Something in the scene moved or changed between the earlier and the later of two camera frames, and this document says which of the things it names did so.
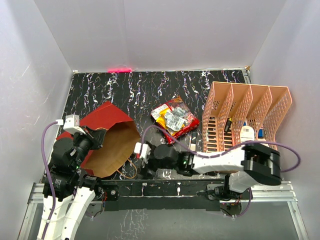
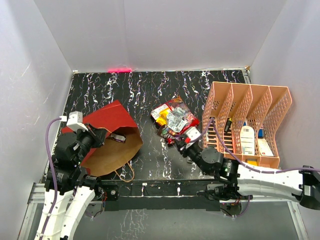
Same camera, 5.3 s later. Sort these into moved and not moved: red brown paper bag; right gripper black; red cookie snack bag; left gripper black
Moved: right gripper black
Not moved: red brown paper bag; red cookie snack bag; left gripper black
